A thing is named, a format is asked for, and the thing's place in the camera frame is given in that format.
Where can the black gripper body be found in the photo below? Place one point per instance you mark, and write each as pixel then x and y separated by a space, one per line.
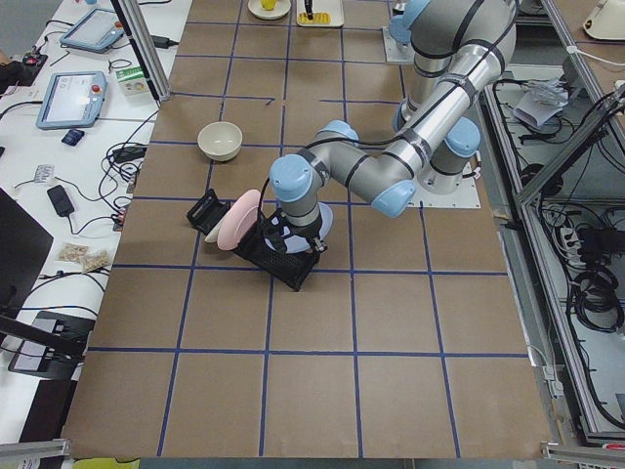
pixel 304 233

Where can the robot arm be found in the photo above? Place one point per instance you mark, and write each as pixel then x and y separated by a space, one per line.
pixel 405 13
pixel 459 48

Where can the pink plate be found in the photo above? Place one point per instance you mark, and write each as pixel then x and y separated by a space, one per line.
pixel 239 220

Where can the white plate with lemon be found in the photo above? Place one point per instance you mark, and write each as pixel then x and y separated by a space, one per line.
pixel 283 7

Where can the black dish rack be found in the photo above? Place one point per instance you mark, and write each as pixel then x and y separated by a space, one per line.
pixel 291 269

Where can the white ceramic bowl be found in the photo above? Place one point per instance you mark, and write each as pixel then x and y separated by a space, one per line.
pixel 220 141

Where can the green white box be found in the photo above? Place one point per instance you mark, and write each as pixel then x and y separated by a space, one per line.
pixel 131 81

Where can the black smartphone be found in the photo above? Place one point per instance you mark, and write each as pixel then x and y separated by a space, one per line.
pixel 60 200

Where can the yellow lemon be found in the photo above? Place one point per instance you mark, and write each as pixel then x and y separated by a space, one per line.
pixel 268 5

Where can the near teach pendant tablet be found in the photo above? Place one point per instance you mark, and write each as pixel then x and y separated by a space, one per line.
pixel 72 100

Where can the teach pendant tablet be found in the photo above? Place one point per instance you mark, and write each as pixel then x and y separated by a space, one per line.
pixel 96 32
pixel 72 100

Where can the black monitor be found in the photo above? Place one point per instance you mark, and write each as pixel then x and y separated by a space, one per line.
pixel 25 246

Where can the far teach pendant tablet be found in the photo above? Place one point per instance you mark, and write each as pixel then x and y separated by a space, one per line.
pixel 96 32

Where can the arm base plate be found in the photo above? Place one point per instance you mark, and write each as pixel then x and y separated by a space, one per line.
pixel 435 190
pixel 395 52

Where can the aluminium frame post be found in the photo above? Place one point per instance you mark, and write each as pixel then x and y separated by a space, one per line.
pixel 134 25

